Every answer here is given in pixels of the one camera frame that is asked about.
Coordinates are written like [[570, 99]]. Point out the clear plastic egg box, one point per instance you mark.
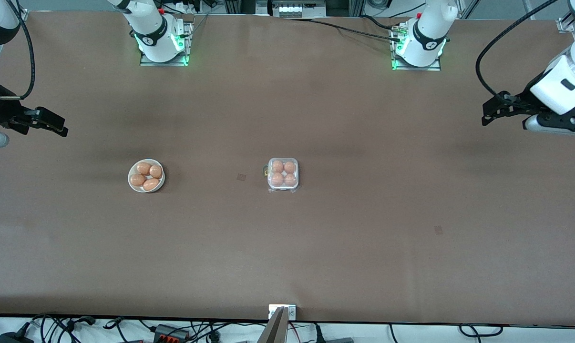
[[283, 173]]

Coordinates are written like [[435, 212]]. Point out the white bowl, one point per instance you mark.
[[132, 186]]

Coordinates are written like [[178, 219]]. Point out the black power adapter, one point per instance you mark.
[[13, 338]]

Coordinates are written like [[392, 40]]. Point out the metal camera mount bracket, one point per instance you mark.
[[282, 312]]

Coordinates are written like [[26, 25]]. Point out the aluminium corner bracket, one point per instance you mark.
[[23, 16], [565, 25]]

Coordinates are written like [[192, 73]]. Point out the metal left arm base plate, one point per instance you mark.
[[396, 66]]

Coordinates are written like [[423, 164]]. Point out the brown egg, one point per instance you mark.
[[156, 171], [277, 166], [290, 167], [276, 180], [290, 179], [150, 184], [144, 168], [138, 179]]

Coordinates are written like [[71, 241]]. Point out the black plug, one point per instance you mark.
[[337, 340]]

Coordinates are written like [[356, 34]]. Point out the black orange connector block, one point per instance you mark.
[[170, 332]]

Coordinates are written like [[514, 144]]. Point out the white power strip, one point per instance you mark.
[[292, 9]]

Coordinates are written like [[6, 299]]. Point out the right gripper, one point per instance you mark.
[[0, 111]]

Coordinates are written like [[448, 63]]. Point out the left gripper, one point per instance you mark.
[[520, 103]]

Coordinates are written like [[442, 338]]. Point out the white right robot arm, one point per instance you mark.
[[154, 38]]

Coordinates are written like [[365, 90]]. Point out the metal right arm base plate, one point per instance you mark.
[[188, 59]]

